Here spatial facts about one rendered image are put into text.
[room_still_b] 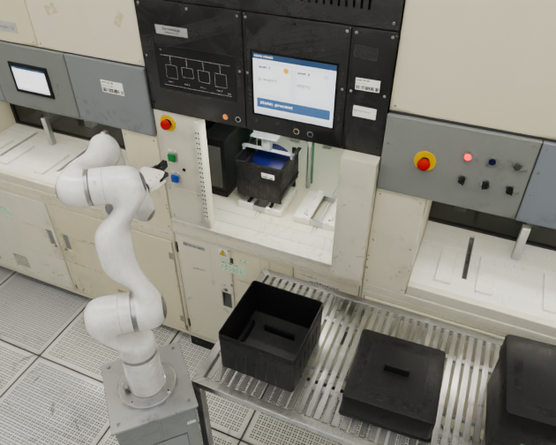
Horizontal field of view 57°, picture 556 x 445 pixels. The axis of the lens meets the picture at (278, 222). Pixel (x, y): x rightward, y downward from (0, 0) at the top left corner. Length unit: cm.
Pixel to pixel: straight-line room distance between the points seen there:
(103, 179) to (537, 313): 154
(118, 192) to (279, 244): 92
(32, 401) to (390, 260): 190
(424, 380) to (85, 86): 163
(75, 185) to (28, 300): 206
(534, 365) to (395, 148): 76
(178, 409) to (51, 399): 122
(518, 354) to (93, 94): 175
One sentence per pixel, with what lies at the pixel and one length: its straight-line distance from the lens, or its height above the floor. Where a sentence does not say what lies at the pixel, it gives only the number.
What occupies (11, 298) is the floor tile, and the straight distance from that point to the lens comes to 349.
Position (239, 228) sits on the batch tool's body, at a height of 87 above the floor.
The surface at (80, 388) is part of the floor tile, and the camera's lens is 290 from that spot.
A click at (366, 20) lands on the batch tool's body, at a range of 156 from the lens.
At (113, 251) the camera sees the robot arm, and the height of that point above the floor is 135.
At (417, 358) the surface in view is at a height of 86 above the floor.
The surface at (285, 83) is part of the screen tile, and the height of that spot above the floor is 160.
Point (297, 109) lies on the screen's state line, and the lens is 173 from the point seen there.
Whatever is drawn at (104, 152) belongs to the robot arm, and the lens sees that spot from 151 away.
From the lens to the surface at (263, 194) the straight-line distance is 224.
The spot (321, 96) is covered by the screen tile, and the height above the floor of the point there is 157.
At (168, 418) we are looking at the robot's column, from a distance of 183.
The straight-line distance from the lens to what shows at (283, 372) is 174.
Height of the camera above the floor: 228
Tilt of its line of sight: 39 degrees down
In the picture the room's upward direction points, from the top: straight up
